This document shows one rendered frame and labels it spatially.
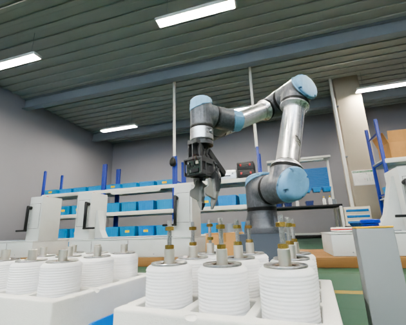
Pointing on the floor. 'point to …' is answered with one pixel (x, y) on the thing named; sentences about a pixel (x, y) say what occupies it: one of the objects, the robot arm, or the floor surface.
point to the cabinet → (355, 214)
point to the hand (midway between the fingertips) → (208, 205)
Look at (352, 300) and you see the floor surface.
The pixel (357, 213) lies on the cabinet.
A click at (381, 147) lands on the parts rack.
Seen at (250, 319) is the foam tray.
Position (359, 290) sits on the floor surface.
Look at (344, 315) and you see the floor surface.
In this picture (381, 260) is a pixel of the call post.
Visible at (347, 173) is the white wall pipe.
